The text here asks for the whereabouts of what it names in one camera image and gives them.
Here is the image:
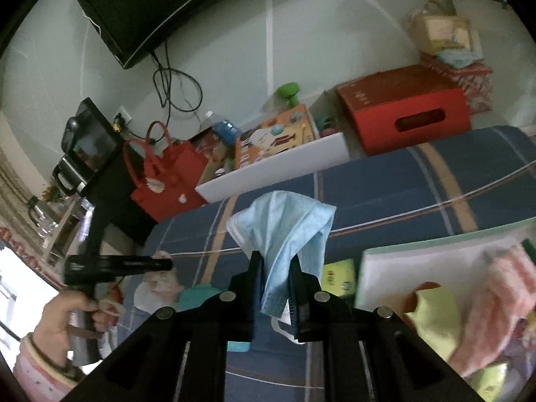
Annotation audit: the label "green tissue pack on cloth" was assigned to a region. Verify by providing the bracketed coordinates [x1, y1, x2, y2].
[321, 259, 357, 298]

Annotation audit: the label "blue plaid tablecloth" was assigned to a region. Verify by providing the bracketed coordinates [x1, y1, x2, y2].
[143, 126, 535, 401]

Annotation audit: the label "white storage box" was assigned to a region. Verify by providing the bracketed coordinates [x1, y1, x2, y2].
[195, 133, 351, 203]

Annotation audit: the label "person left hand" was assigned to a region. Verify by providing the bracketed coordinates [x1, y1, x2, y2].
[32, 290, 109, 369]

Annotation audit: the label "red felt handbag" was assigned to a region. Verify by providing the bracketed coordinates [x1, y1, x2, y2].
[123, 121, 208, 222]

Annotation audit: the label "white pill bottle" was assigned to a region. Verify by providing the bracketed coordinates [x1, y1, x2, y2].
[134, 279, 178, 314]

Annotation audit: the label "yellow green sponge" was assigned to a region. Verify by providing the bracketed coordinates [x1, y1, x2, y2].
[522, 239, 536, 265]

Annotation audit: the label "teal plastic container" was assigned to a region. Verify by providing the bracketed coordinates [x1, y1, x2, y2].
[175, 284, 251, 353]

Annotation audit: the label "pink doll toy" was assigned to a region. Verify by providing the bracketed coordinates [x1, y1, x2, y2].
[144, 251, 185, 305]

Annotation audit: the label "black coffee machine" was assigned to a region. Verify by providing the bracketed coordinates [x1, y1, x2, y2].
[52, 97, 148, 240]

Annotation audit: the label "light blue face mask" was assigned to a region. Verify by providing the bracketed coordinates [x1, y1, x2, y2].
[226, 191, 336, 344]

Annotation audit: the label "pink checkered towel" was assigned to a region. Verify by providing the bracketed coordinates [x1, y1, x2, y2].
[449, 244, 535, 378]

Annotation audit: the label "red cardboard box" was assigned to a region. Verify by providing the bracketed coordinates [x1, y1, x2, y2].
[336, 64, 471, 156]

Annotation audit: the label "light green tray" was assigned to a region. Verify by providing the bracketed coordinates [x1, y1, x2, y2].
[355, 220, 535, 401]

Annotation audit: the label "orange picture book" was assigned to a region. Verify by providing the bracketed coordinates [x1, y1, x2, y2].
[234, 105, 316, 169]

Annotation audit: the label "yellow-green cloth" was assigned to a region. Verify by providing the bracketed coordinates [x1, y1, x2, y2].
[402, 281, 462, 361]

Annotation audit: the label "black hanging cables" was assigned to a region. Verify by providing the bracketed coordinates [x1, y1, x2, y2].
[151, 41, 205, 135]

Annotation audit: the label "red patterned box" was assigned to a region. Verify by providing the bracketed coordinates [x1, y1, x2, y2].
[420, 53, 492, 114]

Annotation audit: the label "green tissue pack in tray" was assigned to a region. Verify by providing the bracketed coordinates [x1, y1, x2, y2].
[468, 362, 508, 402]

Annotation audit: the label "beige wicker basket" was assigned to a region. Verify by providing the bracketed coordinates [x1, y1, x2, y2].
[408, 0, 482, 59]

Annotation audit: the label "blue water bottle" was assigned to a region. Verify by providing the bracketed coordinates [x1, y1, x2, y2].
[200, 111, 242, 146]

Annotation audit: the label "green dumbbell toy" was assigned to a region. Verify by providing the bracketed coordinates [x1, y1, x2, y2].
[276, 82, 300, 108]

